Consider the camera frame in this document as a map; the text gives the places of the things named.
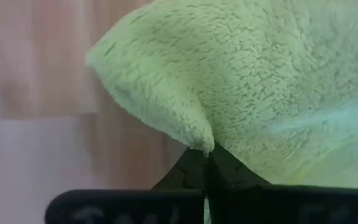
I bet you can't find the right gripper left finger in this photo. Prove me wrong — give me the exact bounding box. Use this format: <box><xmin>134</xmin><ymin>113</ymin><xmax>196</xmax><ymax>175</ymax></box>
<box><xmin>45</xmin><ymin>149</ymin><xmax>206</xmax><ymax>224</ymax></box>

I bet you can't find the pale sage green microfiber towel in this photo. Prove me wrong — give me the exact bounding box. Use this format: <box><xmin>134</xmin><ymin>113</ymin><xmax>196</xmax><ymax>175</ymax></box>
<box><xmin>85</xmin><ymin>0</ymin><xmax>358</xmax><ymax>190</ymax></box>

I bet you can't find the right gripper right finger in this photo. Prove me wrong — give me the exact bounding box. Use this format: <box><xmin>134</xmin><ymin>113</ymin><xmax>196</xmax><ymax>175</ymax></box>
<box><xmin>208</xmin><ymin>142</ymin><xmax>358</xmax><ymax>224</ymax></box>

